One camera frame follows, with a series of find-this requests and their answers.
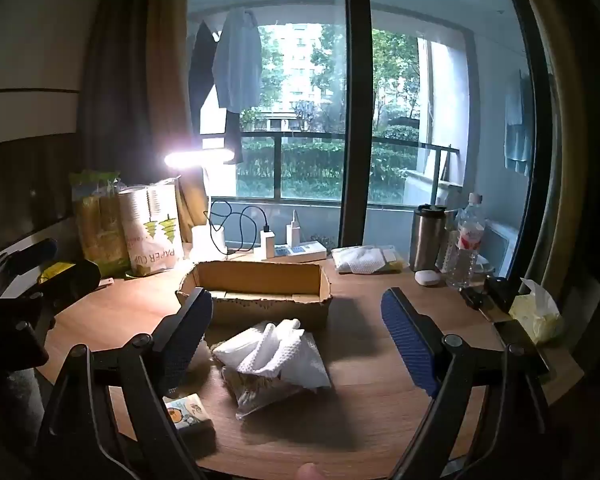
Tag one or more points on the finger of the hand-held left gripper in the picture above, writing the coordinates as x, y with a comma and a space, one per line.
35, 252
82, 282

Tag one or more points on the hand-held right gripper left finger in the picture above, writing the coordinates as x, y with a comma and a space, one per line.
190, 330

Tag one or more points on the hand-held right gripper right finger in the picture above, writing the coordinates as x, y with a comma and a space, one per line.
410, 340

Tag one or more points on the cardboard box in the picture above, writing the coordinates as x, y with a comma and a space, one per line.
260, 305

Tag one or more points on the cartoon print tissue pack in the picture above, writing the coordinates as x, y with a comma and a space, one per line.
190, 420

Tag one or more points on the white waffle towel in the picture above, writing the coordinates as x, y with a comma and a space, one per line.
280, 355

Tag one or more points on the person's left forearm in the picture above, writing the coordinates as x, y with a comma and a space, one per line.
22, 405

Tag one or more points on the person's right hand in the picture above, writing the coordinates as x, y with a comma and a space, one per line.
308, 472

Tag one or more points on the small yellow packet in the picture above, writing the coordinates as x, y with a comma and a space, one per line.
55, 271

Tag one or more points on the green and yellow bag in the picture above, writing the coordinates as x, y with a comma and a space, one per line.
97, 225

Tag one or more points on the white earbuds case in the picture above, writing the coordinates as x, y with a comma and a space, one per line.
427, 278

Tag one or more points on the paper cup pack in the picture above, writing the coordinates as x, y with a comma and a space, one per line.
150, 230

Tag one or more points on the white desk lamp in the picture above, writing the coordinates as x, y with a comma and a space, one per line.
207, 242

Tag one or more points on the packet of white cloths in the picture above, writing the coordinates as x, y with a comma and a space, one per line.
365, 260

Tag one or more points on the black clips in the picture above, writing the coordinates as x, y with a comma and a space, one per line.
495, 292

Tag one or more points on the white perforated holder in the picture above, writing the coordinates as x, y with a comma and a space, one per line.
447, 250

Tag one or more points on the steel tumbler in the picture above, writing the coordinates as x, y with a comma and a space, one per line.
427, 240

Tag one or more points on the clear water bottle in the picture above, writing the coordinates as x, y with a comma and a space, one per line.
467, 245

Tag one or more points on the yellow tissue pack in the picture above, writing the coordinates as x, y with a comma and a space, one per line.
537, 317

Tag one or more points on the white power strip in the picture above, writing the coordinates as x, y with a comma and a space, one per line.
305, 252

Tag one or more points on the balcony railing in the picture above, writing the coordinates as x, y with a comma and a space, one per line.
280, 160

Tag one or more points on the brown curtain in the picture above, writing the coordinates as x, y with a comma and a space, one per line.
130, 85

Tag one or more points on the hanging blue cloth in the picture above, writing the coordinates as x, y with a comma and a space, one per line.
517, 125

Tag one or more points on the hanging dark garment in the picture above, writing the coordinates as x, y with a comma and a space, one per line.
202, 70

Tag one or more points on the hanging light shirt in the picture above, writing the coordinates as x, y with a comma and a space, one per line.
237, 60

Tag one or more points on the dark window frame post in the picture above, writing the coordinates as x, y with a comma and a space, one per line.
357, 110

